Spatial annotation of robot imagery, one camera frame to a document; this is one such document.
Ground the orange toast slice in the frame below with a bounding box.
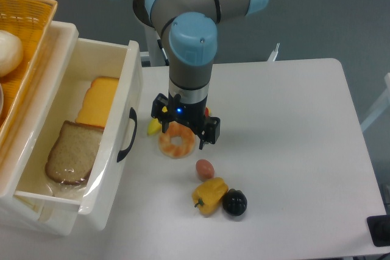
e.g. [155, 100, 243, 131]
[75, 77, 119, 128]

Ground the orange shrimp ring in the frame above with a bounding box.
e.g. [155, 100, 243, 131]
[158, 122, 196, 160]

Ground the yellow bell pepper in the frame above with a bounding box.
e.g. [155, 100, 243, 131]
[192, 177, 229, 216]

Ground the brown bread slice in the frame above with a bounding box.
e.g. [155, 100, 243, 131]
[45, 121, 104, 186]

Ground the white plastic drawer box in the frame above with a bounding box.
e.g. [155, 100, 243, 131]
[1, 21, 143, 235]

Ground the yellow banana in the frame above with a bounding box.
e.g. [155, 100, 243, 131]
[147, 118, 162, 136]

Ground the yellow woven basket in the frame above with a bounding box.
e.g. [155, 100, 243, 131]
[1, 0, 58, 144]

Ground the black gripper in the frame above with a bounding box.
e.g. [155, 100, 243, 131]
[151, 89, 221, 150]

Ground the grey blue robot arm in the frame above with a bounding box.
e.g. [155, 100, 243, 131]
[142, 0, 269, 145]

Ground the white frame at right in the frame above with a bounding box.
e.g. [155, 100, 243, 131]
[360, 73, 389, 133]

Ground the brown egg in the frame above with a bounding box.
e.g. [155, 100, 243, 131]
[196, 159, 215, 180]

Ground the black drawer handle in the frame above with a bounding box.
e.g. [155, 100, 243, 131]
[116, 107, 138, 163]

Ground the black round fruit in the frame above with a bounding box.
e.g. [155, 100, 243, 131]
[222, 189, 247, 217]

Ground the black device at edge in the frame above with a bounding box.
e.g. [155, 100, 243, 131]
[366, 215, 389, 247]

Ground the white bun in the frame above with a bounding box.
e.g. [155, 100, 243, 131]
[0, 30, 24, 77]

